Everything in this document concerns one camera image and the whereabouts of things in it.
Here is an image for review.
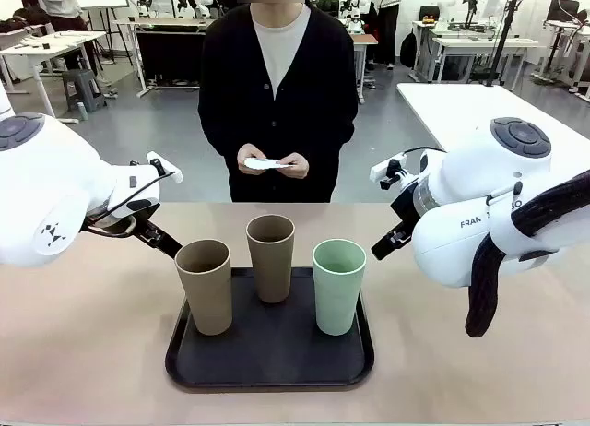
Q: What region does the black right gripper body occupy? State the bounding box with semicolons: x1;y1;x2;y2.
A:
371;185;419;261

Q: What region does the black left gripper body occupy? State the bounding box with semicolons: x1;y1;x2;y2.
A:
132;217;183;260

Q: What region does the light tan tall cup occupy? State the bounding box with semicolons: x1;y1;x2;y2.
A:
173;239;232;337

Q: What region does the pale green tall cup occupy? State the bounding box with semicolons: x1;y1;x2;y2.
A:
312;239;368;337

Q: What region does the dark brown tall cup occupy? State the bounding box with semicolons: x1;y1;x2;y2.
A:
245;214;296;304

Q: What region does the white scalloped paper coaster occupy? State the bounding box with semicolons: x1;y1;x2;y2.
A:
243;157;296;171

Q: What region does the person's left forearm black sleeve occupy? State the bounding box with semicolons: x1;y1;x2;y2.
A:
303;107;360;169

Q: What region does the person's right forearm black sleeve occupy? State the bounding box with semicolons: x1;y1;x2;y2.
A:
197;101;243;160

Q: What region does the person's left hand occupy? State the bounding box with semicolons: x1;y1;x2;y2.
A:
277;152;311;181

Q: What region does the person's right hand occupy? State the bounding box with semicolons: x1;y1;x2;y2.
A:
236;142;269;175

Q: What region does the large white table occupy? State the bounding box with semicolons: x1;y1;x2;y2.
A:
395;82;590;153

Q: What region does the black plastic tray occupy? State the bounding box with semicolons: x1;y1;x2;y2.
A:
164;266;375;391

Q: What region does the grey plastic stool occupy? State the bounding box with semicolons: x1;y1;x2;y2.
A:
62;68;107;112

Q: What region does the person torso black cardigan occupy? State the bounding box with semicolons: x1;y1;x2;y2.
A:
197;1;360;204

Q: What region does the desk with black panel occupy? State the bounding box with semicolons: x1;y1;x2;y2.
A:
112;16;213;98

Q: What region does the black backpack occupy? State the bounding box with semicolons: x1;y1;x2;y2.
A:
399;29;419;68

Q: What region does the small brown top desk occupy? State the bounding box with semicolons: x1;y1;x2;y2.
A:
349;32;379;104

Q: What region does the person in black trousers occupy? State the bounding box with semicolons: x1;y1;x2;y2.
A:
371;0;402;71

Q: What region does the long white lab desk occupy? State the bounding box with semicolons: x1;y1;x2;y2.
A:
412;18;540;84

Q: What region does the black tripod stand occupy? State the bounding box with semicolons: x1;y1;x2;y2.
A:
483;0;526;87

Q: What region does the white desk with clutter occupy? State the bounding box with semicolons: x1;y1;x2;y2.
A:
0;29;110;123

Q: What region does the person in grey hoodie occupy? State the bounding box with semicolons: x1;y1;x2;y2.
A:
34;0;98;75

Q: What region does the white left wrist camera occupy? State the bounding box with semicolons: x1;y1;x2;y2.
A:
146;151;184;184

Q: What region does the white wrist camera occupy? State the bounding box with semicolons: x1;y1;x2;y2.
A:
146;151;184;184
370;153;409;190

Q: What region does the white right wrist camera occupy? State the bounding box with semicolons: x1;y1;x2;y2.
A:
370;153;409;190

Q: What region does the white desk with black cables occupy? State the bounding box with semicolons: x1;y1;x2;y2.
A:
543;18;590;93

